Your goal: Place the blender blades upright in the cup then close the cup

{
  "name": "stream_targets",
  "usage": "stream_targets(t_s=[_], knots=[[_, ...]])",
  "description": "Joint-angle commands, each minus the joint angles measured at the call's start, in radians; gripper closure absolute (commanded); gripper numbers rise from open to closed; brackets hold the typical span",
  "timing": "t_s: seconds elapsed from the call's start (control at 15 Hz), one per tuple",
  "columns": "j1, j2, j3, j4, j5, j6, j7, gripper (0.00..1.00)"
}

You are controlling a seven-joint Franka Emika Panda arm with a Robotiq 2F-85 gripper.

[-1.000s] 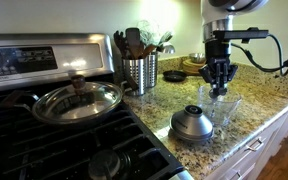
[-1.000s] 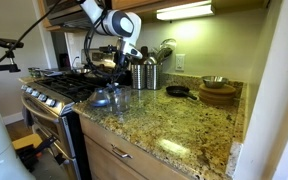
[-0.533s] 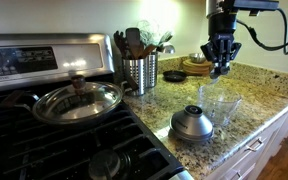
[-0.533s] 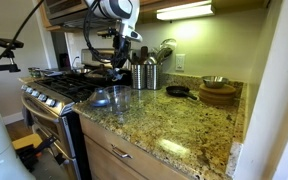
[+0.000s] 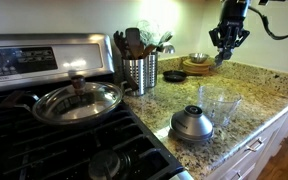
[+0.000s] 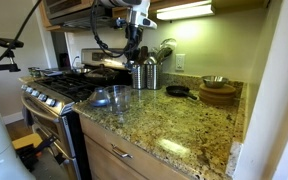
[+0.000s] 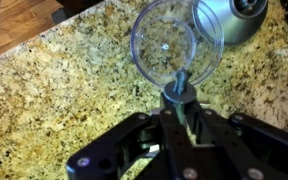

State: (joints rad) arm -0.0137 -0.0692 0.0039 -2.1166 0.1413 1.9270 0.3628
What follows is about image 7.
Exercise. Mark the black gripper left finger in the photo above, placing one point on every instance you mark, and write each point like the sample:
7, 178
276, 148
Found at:
130, 146

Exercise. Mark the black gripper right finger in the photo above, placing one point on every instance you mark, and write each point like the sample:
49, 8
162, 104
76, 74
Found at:
250, 146

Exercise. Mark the clear glass cup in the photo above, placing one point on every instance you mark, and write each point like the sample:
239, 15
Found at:
164, 46

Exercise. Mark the grey blender blade assembly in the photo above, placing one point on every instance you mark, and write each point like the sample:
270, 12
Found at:
180, 93

